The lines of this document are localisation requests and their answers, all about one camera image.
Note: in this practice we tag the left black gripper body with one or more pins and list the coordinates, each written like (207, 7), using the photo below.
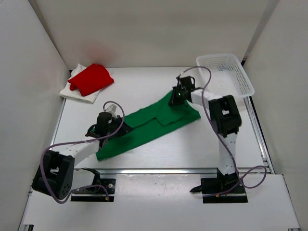
(115, 122)

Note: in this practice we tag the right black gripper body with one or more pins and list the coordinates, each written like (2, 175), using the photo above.
(176, 95)

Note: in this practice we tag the green t-shirt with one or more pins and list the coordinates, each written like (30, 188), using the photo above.
(149, 123)

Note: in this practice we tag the white t-shirt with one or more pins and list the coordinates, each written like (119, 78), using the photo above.
(75, 94)

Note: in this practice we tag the red t-shirt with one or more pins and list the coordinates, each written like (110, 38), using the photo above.
(92, 79)

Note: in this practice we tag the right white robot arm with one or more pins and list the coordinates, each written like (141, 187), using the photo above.
(224, 117)

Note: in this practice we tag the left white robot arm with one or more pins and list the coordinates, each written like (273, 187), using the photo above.
(55, 174)

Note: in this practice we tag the white plastic basket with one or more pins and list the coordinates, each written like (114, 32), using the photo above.
(228, 77)

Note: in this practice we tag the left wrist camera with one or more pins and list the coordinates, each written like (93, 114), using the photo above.
(111, 109)

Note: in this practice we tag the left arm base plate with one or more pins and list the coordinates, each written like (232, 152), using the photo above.
(101, 190)

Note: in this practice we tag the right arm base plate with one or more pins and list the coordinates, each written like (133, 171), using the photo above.
(221, 189)

